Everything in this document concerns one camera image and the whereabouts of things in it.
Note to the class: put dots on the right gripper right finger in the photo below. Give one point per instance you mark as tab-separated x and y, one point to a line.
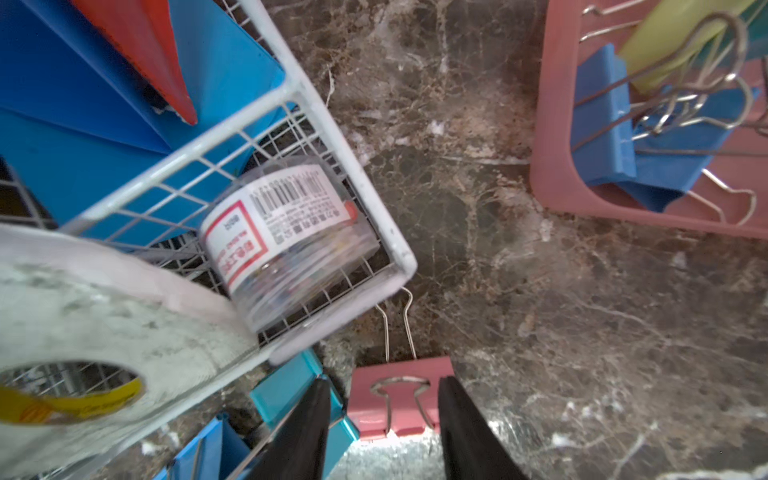
470	448

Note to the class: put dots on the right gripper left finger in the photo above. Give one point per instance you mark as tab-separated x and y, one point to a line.
298	450

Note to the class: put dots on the teal binder clip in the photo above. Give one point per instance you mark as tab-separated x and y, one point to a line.
278	393

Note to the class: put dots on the pink binder clip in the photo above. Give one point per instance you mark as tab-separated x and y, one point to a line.
397	399

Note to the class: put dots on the blue binder clip pair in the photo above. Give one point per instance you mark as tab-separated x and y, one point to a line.
652	160

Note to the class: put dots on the olive yellow binder clip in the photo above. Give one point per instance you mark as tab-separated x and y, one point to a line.
664	29

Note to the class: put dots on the pink storage box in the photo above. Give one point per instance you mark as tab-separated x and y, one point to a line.
554	179

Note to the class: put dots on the clear pin container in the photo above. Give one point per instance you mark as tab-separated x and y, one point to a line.
281	234

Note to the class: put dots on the large white tape roll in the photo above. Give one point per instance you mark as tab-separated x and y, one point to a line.
65	299

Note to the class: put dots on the blue file folder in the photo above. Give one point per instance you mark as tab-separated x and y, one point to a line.
94	93

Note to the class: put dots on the white wire desk basket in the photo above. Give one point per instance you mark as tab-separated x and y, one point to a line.
161	255

